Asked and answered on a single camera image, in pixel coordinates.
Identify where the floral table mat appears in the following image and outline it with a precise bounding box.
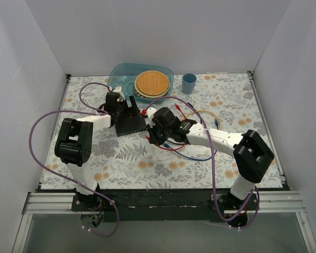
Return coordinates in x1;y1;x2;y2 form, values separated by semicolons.
41;73;285;189

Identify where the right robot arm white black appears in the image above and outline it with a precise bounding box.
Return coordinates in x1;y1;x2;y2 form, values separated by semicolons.
144;107;274;210

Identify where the aluminium frame rail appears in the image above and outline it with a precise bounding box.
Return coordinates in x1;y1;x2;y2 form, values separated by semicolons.
23;191;306;213

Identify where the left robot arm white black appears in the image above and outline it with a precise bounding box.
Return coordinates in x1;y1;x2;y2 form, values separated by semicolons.
54;87;145;211

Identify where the black network switch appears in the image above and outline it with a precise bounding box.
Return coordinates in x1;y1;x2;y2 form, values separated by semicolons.
115;116;146;137

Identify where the yellow ethernet cable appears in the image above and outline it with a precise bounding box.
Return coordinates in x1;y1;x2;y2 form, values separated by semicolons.
186;110;222;130

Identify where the blue plastic cup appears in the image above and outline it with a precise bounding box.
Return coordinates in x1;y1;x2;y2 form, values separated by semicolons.
182;73;197;94

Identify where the blue ethernet cable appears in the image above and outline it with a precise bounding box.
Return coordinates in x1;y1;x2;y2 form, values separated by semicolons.
162;119;219;161

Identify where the teal plastic tub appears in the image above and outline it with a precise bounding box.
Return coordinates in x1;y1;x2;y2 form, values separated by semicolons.
107;63;174;104

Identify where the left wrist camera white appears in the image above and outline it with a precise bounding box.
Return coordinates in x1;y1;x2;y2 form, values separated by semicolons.
113;86;125;101

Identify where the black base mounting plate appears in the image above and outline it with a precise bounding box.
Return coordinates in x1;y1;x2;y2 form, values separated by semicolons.
71;188;261;222

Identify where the red ethernet cable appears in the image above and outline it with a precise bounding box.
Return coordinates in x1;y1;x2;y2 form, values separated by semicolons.
144;103;188;151

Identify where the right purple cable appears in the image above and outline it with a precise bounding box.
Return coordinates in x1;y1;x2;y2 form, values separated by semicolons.
144;96;259;223

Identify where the woven wicker round plate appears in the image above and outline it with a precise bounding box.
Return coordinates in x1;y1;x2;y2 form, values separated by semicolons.
134;71;171;99

